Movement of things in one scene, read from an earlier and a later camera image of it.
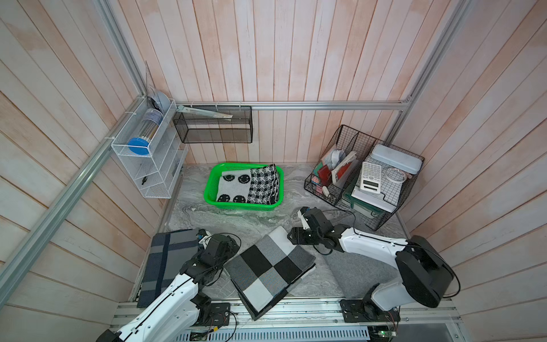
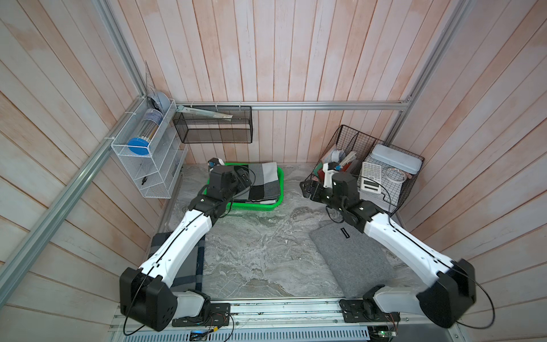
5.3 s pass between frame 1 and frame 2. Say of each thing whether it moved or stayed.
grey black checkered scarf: moved
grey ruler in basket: stayed
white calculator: stayed
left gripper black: moved
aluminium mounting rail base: stayed
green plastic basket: stayed
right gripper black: moved
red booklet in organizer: stayed
